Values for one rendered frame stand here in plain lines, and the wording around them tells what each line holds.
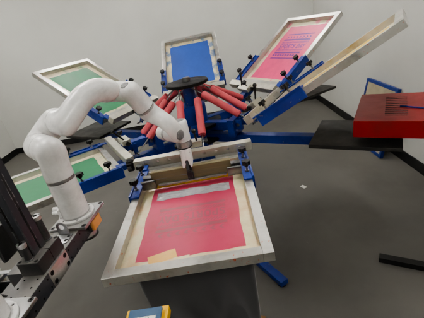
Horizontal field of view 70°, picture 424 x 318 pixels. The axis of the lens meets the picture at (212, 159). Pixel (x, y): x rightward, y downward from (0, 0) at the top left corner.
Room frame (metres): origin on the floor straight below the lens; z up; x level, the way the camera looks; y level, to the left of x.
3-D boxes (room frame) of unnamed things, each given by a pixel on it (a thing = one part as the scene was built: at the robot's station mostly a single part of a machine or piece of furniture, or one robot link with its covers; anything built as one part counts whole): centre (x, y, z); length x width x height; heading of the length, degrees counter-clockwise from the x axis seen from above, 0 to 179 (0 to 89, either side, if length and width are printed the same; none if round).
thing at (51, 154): (0.98, 0.54, 1.37); 0.13 x 0.10 x 0.16; 44
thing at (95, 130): (2.57, 0.63, 0.91); 1.34 x 0.41 x 0.08; 57
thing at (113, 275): (1.15, 0.13, 0.97); 0.79 x 0.58 x 0.04; 177
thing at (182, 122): (1.35, 0.15, 1.25); 0.15 x 0.10 x 0.11; 134
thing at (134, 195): (1.41, 0.39, 0.98); 0.30 x 0.05 x 0.07; 177
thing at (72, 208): (0.98, 0.55, 1.21); 0.16 x 0.13 x 0.15; 81
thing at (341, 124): (1.84, -0.49, 0.91); 1.34 x 0.41 x 0.08; 57
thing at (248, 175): (1.38, -0.16, 0.98); 0.30 x 0.05 x 0.07; 177
